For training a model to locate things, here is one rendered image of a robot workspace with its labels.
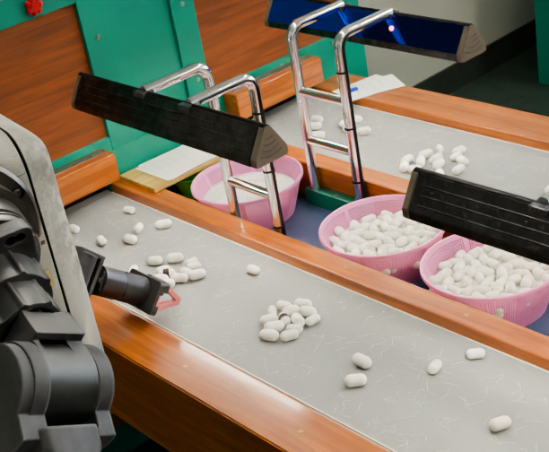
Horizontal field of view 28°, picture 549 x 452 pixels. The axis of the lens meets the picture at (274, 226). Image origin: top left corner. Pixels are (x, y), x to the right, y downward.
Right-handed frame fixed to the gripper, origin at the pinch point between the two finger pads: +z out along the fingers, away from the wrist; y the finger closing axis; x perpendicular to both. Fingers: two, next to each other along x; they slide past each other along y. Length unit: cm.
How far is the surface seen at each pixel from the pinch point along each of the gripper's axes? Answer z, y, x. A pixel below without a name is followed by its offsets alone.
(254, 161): -10.3, -18.9, -30.0
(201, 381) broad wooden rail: -11.4, -26.9, 8.6
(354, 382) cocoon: 2.1, -47.5, -1.1
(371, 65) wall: 183, 151, -91
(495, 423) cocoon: 6, -73, -5
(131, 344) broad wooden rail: -12.0, -6.6, 9.1
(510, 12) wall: 262, 156, -144
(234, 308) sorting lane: 6.2, -9.9, -2.7
